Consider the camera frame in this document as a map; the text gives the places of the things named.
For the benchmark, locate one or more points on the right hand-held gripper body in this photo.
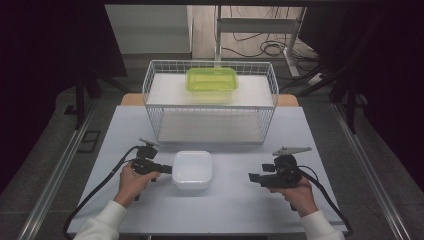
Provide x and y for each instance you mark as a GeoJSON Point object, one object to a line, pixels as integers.
{"type": "Point", "coordinates": [285, 173]}

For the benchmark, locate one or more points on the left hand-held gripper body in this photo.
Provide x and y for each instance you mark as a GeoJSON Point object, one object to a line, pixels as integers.
{"type": "Point", "coordinates": [145, 165]}

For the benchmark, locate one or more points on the white square food container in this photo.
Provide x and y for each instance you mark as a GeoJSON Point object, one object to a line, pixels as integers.
{"type": "Point", "coordinates": [192, 170]}

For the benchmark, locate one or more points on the green translucent food container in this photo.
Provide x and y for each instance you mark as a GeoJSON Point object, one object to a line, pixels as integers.
{"type": "Point", "coordinates": [211, 80]}

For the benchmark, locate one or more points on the person's left hand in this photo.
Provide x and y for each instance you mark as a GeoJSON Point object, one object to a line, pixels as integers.
{"type": "Point", "coordinates": [131, 186]}

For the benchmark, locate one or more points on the person's right hand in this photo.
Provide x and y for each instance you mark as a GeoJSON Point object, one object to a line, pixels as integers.
{"type": "Point", "coordinates": [303, 198]}

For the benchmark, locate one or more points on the black metal stand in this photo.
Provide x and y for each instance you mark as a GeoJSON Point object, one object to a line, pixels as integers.
{"type": "Point", "coordinates": [350, 110]}
{"type": "Point", "coordinates": [80, 100]}

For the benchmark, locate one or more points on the white power strip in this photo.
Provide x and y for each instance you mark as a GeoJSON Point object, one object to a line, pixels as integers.
{"type": "Point", "coordinates": [315, 79]}

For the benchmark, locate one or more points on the white cabinet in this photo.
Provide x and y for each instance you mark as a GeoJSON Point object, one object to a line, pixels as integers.
{"type": "Point", "coordinates": [150, 30]}

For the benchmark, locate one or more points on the aluminium rail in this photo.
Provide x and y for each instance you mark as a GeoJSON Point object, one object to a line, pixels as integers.
{"type": "Point", "coordinates": [56, 173]}
{"type": "Point", "coordinates": [366, 160]}

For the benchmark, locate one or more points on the white metal desk frame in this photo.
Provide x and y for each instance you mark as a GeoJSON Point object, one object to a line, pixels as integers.
{"type": "Point", "coordinates": [256, 26]}

